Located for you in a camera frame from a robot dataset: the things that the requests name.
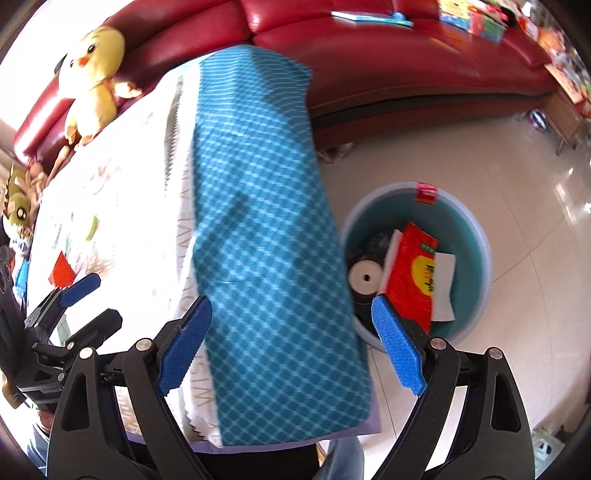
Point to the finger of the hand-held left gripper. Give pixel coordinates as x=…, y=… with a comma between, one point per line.
x=99, y=325
x=81, y=287

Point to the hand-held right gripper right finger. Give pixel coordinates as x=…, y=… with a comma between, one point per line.
x=404, y=355

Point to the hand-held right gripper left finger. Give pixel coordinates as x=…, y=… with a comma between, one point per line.
x=184, y=350

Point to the white paper sheet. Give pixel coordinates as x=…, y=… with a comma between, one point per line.
x=444, y=290

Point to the red and yellow packet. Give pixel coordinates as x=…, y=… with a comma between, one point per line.
x=411, y=272

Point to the cream tape roll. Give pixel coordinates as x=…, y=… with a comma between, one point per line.
x=358, y=277

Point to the blue round bin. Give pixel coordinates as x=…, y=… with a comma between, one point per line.
x=461, y=230

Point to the person's left hand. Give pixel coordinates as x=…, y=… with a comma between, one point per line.
x=45, y=419

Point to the red wrapper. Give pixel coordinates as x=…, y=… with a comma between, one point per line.
x=62, y=272

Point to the blue packet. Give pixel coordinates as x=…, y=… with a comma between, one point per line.
x=21, y=277

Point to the white printed tablecloth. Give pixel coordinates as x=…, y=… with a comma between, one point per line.
x=124, y=207

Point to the green plush toy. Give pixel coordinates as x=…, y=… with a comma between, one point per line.
x=18, y=207

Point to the person's leg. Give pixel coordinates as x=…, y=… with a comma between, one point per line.
x=344, y=461

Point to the blue checked cloth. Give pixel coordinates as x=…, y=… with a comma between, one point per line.
x=258, y=207

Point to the white plastic stool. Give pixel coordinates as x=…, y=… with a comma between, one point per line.
x=549, y=443

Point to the yellow duck plush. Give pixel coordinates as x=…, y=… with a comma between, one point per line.
x=97, y=60

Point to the small striped ball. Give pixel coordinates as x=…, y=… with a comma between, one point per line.
x=539, y=121

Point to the red leather sofa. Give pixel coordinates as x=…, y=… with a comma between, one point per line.
x=392, y=69

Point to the wooden cabinet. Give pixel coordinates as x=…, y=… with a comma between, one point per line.
x=568, y=120

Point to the colourful toy boxes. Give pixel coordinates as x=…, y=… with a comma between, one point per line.
x=480, y=23

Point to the thin blue book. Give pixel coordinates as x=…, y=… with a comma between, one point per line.
x=364, y=16

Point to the pile of colourful toys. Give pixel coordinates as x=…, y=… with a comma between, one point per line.
x=563, y=50

